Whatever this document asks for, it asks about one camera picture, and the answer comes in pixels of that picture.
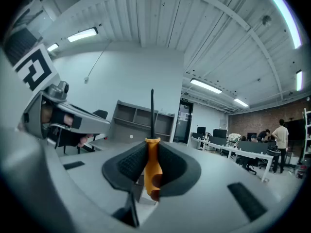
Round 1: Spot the dark glass door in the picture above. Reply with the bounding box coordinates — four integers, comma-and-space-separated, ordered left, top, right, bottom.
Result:
173, 98, 194, 145

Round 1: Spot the large black screen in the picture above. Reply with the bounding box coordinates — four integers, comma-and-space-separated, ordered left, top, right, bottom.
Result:
284, 119, 307, 142

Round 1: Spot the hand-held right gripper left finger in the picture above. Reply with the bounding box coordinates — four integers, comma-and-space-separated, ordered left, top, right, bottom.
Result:
0, 127, 149, 233

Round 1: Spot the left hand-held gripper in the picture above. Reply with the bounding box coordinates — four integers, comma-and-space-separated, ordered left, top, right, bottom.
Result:
13, 44, 68, 140

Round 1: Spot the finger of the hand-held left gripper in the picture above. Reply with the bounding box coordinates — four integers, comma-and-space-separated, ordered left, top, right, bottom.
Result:
52, 102, 112, 134

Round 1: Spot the wall cable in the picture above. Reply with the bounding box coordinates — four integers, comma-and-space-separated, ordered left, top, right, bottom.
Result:
83, 41, 113, 83

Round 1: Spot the grey wooden hutch shelf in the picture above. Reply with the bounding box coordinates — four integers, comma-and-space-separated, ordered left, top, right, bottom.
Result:
111, 100, 175, 144

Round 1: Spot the grey wooden desk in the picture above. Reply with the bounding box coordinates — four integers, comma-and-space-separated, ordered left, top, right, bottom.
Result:
88, 137, 146, 152

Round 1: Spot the black office chair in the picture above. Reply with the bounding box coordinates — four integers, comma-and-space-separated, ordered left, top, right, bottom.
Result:
239, 155, 259, 176

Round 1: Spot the small fisheye camera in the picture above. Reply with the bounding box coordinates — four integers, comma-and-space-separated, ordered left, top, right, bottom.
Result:
57, 81, 70, 94

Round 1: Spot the orange handled screwdriver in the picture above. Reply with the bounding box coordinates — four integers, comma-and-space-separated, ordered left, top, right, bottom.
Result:
143, 88, 163, 202

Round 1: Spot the black desk divider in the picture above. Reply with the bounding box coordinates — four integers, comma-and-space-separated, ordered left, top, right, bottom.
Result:
208, 136, 228, 147
237, 141, 269, 155

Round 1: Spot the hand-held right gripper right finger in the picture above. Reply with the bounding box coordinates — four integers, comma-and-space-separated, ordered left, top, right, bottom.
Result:
145, 141, 284, 233

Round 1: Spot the white shelf rack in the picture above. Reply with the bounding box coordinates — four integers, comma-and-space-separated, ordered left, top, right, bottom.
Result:
302, 108, 311, 165

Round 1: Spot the person's left hand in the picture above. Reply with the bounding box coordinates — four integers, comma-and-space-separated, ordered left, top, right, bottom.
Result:
40, 103, 95, 148

